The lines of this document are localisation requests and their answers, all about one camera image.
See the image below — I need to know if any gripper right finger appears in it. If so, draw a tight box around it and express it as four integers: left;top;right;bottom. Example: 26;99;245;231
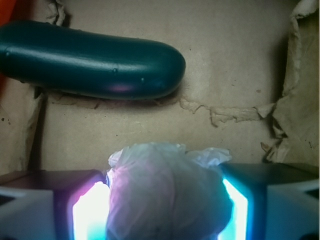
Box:
217;163;320;240

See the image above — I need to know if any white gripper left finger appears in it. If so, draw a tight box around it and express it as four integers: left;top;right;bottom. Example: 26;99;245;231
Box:
0;169;110;240

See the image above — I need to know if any brown paper bag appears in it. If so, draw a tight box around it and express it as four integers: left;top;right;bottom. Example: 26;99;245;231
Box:
0;0;320;176

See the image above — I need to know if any dark green toy cucumber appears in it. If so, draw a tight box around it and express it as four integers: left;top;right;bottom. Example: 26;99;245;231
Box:
0;20;186;100

